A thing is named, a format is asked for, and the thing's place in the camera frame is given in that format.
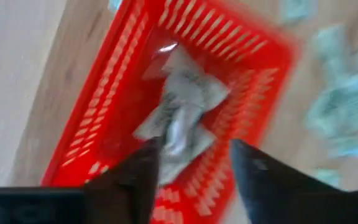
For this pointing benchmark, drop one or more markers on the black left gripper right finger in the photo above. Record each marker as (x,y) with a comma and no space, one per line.
(269,186)

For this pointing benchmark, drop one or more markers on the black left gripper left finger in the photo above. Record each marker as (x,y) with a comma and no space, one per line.
(126,186)

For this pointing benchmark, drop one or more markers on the red plastic slotted basket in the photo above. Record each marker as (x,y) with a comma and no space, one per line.
(120,102)

